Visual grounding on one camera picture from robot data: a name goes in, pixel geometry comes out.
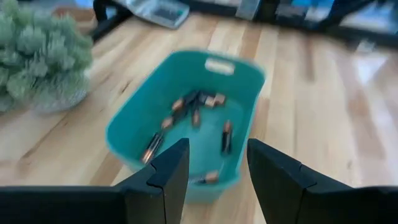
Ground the grey desk calculator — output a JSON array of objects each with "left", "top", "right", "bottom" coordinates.
[{"left": 124, "top": 0, "right": 191, "bottom": 30}]

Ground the black curved clamp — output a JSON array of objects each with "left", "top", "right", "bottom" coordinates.
[{"left": 92, "top": 0, "right": 133, "bottom": 43}]

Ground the teal plastic bin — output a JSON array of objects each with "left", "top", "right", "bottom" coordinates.
[{"left": 104, "top": 48, "right": 267, "bottom": 205}]

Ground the black aluminium table frame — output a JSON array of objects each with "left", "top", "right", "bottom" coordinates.
[{"left": 180, "top": 0, "right": 398, "bottom": 50}]

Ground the green plant in white pot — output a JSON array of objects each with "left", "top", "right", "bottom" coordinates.
[{"left": 0, "top": 0, "right": 94, "bottom": 113}]

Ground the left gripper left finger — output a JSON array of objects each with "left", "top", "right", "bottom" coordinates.
[{"left": 0, "top": 138, "right": 190, "bottom": 224}]

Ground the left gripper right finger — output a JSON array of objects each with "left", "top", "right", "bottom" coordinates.
[{"left": 247, "top": 138, "right": 398, "bottom": 224}]

